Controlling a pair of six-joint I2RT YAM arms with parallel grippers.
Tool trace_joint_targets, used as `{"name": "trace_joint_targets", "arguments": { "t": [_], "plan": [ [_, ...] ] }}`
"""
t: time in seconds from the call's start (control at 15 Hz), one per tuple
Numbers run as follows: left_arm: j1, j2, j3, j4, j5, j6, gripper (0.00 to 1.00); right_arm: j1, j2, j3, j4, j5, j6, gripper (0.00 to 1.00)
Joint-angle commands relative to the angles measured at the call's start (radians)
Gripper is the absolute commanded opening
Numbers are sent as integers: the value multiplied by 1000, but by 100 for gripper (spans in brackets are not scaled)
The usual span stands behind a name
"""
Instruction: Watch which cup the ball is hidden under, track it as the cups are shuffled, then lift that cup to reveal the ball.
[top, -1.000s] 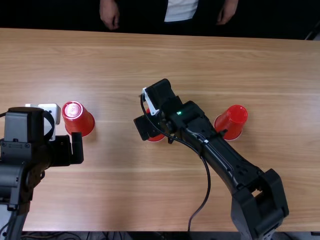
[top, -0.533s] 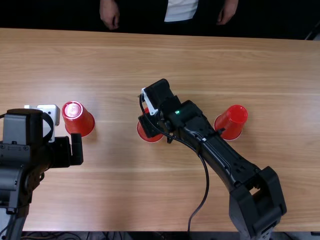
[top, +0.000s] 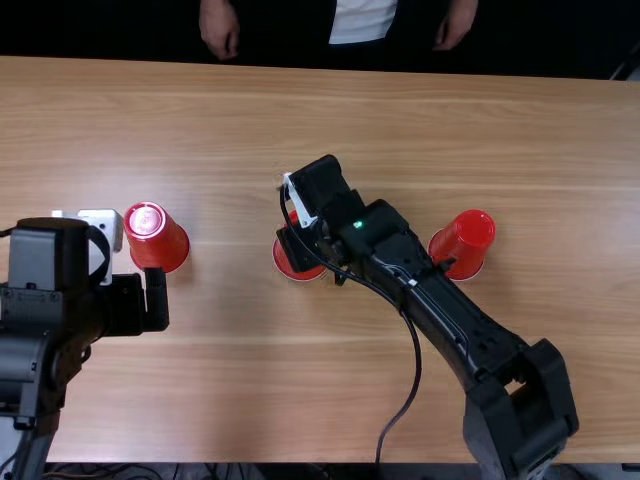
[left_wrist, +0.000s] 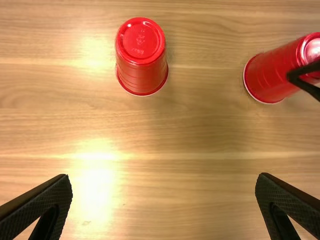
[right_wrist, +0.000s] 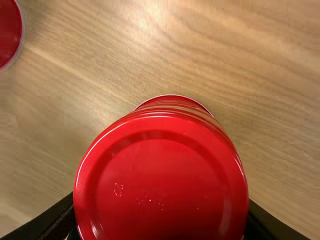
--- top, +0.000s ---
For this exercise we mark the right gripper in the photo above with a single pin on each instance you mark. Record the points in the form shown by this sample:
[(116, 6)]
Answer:
[(322, 185)]

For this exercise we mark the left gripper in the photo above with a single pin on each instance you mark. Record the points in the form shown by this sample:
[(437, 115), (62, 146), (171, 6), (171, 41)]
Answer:
[(122, 305)]

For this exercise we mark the red cup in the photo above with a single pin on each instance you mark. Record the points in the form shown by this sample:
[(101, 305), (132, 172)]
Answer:
[(160, 245), (467, 240), (282, 264)]

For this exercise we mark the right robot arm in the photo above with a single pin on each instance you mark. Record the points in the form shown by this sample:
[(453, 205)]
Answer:
[(450, 315)]

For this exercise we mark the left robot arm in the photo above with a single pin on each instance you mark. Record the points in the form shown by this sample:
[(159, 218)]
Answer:
[(35, 350)]

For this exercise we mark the person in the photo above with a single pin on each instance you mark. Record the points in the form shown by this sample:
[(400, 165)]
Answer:
[(360, 20)]

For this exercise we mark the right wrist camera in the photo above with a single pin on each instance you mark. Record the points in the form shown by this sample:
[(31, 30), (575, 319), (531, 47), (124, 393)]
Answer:
[(300, 205)]

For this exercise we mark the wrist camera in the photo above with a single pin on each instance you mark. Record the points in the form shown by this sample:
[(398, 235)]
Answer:
[(107, 220), (300, 205)]

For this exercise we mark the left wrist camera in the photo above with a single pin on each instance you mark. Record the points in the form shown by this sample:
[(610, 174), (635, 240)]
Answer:
[(107, 220)]

